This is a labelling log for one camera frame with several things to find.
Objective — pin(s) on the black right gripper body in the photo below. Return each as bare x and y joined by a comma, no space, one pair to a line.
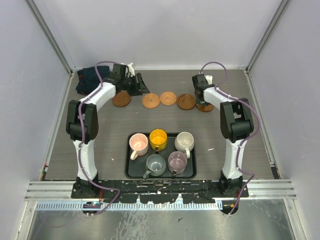
199,101

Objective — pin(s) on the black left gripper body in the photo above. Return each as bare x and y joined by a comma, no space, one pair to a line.
130,84

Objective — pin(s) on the woven rattan coaster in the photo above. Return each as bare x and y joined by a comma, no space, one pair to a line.
150,100
168,98

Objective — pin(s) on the brown wooden coaster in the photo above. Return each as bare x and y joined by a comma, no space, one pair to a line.
121,99
186,101
205,108

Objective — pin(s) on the pink ceramic mug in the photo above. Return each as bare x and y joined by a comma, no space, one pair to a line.
139,145

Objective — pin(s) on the cream ceramic mug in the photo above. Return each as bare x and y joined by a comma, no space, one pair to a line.
184,142

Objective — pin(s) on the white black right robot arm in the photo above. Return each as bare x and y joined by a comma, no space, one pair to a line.
236,126

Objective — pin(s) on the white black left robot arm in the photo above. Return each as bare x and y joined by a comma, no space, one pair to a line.
82,124

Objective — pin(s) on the dark blue folded cloth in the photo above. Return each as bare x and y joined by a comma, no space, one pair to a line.
88,79

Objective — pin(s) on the yellow ceramic mug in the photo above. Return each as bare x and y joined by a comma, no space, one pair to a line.
158,140

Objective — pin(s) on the black plastic tray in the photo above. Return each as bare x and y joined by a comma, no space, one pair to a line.
135,169

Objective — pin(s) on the grey ceramic mug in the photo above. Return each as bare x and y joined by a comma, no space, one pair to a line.
155,166

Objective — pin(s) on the mauve ceramic mug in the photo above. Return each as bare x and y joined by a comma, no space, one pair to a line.
177,162

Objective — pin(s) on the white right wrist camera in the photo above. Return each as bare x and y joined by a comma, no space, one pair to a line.
208,80

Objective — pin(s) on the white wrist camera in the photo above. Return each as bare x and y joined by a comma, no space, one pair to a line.
208,80
129,70

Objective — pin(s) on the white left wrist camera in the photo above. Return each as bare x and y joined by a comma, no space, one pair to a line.
129,70

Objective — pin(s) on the black mounting base plate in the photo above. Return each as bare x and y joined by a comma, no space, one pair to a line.
155,191

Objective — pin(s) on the white slotted cable duct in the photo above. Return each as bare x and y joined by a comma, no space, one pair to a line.
84,206

